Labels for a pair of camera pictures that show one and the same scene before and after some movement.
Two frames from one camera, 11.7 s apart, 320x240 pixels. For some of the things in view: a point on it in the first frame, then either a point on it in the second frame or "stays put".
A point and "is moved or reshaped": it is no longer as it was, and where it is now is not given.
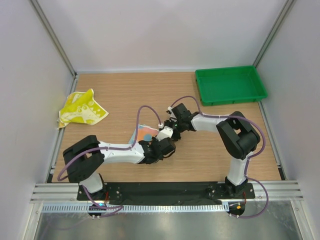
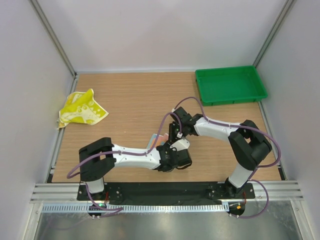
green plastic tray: (229, 85) stays put
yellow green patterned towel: (80, 107) stays put
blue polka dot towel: (145, 133) is moved or reshaped
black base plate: (167, 192) stays put
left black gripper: (153, 140) -> (168, 145)
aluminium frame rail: (67, 193) stays put
